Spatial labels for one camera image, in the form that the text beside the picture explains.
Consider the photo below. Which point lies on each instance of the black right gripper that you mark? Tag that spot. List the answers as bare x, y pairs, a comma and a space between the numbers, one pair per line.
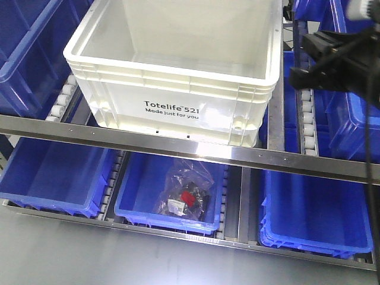
355, 67

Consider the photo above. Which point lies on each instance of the white plastic tote box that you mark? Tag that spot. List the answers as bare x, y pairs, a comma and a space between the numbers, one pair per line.
202, 70

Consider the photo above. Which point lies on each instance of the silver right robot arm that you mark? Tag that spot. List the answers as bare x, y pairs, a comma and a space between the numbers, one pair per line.
356, 11

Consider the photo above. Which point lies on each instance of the blue bin upper right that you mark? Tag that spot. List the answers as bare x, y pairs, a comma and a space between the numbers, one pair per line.
345, 111

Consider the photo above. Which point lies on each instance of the white roller track right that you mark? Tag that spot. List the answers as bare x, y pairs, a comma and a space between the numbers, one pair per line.
305, 97

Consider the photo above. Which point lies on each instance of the white roller track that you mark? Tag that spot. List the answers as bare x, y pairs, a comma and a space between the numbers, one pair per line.
305, 97
61, 104

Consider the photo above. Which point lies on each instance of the blue storage bin lower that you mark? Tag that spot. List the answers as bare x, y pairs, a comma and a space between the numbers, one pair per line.
319, 215

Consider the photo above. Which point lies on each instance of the blue storage bin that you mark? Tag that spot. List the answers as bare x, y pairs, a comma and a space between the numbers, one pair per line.
319, 215
142, 184
59, 176

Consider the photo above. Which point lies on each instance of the clear bag of parts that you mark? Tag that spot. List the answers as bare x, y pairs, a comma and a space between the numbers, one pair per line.
186, 191

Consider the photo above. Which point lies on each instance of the blue storage bin centre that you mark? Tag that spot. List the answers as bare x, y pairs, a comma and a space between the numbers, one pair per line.
142, 184

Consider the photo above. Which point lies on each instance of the blue storage bin left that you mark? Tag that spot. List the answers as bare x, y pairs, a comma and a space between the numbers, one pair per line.
59, 176

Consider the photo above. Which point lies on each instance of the blue bin upper left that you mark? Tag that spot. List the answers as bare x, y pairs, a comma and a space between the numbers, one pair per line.
33, 68

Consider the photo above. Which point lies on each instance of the lower shelf front rail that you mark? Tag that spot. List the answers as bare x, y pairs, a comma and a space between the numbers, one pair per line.
365, 263

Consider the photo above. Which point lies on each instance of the grey metal shelf frame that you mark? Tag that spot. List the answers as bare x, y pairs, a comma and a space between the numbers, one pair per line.
258, 158

